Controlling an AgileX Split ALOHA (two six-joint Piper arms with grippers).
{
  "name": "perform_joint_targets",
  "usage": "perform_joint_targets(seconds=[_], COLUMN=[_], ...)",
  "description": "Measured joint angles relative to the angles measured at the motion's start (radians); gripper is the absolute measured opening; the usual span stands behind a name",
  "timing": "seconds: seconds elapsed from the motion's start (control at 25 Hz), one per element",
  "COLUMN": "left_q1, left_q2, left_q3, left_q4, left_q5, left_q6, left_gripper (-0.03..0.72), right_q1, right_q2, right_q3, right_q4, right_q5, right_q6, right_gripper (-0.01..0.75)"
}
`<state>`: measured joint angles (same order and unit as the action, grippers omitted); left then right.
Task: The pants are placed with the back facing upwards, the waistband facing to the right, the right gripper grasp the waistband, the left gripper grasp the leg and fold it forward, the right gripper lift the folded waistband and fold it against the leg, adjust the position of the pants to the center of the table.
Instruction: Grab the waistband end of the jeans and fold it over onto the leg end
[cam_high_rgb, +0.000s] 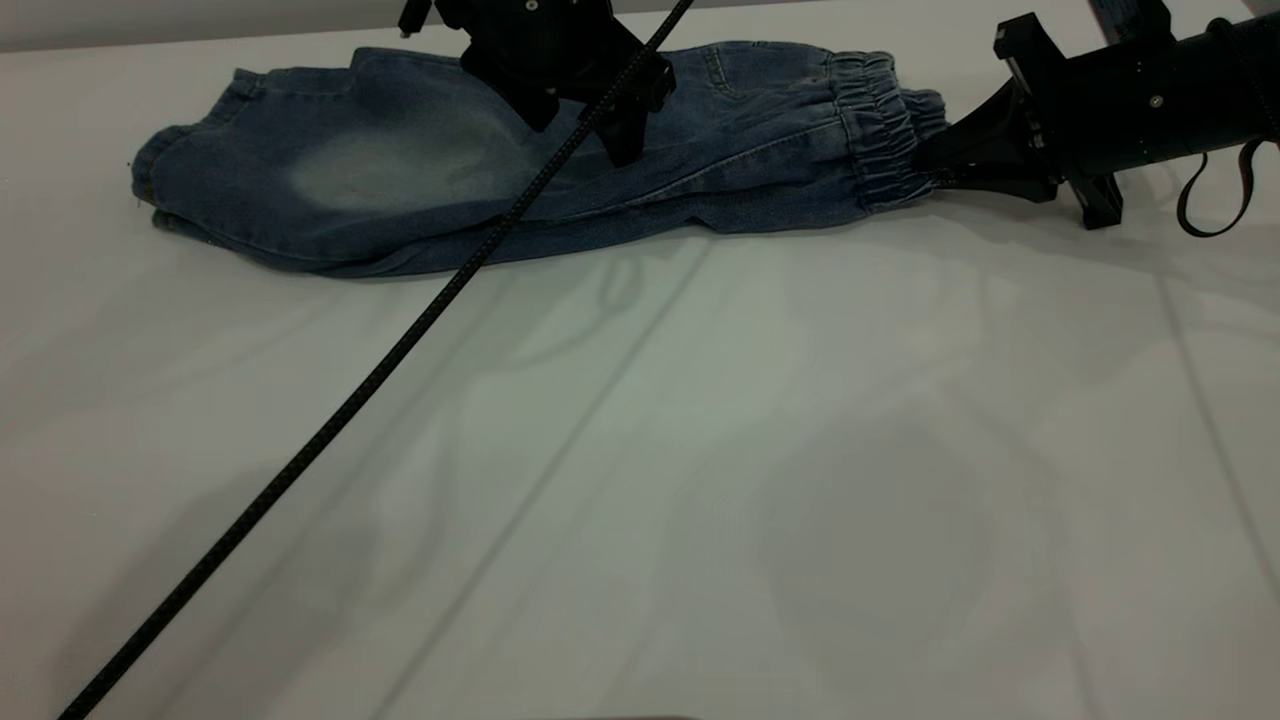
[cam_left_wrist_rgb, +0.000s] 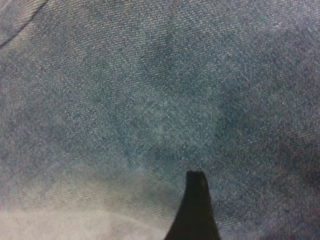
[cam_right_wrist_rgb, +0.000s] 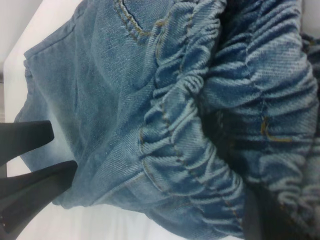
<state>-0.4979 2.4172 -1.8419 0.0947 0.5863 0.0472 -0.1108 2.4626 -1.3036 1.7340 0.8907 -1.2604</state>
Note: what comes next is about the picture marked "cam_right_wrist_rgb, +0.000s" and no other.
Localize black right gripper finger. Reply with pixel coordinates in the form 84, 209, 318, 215
243, 197, 265, 240

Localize blue denim shorts with print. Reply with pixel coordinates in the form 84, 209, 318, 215
13, 0, 320, 240

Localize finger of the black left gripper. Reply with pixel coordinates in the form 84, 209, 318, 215
0, 160, 79, 235
0, 119, 55, 176

